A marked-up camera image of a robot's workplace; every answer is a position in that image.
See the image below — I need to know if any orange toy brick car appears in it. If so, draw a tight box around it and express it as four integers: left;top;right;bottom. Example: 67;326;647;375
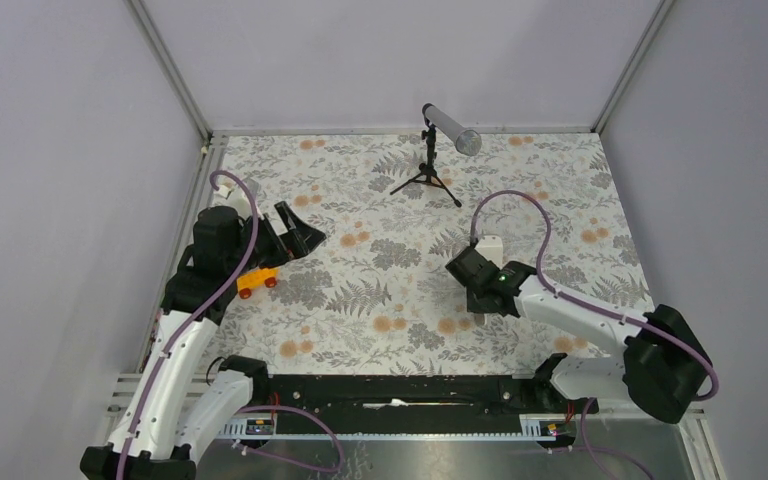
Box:
236;268;280;300

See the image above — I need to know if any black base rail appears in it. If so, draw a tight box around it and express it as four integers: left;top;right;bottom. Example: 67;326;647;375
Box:
250;374;599;435

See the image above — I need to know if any grey microphone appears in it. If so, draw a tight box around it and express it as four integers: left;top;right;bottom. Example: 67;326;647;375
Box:
422;103;483;157

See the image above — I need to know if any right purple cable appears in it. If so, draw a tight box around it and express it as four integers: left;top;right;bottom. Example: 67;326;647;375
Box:
468;190;721;403

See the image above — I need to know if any floral table mat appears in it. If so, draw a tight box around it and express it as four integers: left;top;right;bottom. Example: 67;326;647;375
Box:
197;133;653;375

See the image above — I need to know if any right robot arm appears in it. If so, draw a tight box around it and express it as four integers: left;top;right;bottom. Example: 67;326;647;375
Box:
446;246;710;424

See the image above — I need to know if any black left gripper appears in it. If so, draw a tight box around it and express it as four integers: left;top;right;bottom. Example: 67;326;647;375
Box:
227;201;325;277

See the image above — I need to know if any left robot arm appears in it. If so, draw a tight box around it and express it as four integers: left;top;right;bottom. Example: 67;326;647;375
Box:
80;202;326;479

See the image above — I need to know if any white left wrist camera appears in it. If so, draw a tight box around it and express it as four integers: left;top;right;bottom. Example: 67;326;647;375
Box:
212;179;257;219

